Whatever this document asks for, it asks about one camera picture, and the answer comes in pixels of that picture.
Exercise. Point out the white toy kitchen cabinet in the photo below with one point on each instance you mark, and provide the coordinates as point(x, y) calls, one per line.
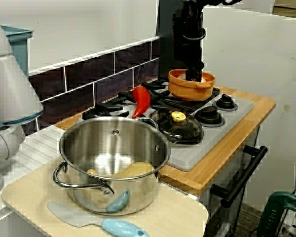
point(213, 217)

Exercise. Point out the orange plastic toy pot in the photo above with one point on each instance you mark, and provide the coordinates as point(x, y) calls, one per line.
point(187, 92)

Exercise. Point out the light wooden cutting board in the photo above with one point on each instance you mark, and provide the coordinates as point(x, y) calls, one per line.
point(182, 217)

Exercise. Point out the teal box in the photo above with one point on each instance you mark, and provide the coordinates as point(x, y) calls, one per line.
point(22, 49)

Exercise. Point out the wooden countertop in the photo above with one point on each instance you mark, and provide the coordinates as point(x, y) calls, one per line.
point(224, 168)

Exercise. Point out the stainless steel pot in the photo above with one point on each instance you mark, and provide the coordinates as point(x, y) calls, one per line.
point(143, 195)

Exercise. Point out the dark grey side panel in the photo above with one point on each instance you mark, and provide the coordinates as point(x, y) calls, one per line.
point(165, 37)

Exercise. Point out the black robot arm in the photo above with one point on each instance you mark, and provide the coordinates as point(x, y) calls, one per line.
point(190, 19)

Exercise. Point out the black stove knob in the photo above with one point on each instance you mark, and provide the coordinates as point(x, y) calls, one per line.
point(209, 116)
point(225, 101)

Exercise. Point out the grey toy faucet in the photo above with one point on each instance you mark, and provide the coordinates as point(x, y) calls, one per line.
point(12, 86)

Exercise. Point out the dark tile backsplash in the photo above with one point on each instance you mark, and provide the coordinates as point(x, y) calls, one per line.
point(88, 74)

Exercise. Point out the green power tool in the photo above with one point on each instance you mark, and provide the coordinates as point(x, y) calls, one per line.
point(273, 212)

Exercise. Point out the black burner grate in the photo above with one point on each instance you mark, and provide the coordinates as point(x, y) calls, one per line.
point(106, 108)
point(162, 86)

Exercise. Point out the white ribbed drainboard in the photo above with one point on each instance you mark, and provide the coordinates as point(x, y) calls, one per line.
point(39, 145)

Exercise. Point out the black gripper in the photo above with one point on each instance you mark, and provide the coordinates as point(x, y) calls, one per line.
point(190, 51)

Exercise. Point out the tan toy food piece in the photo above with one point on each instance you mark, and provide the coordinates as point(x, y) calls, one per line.
point(138, 169)

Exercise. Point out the red toy pepper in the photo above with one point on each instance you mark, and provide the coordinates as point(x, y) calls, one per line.
point(141, 97)

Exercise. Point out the glass lid with yellow knob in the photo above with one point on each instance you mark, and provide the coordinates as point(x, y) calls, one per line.
point(185, 130)

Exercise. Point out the silver metal stand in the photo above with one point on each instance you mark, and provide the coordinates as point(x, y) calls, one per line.
point(293, 222)

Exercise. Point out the grey toy stove plate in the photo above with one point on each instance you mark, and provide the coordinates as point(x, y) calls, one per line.
point(212, 138)

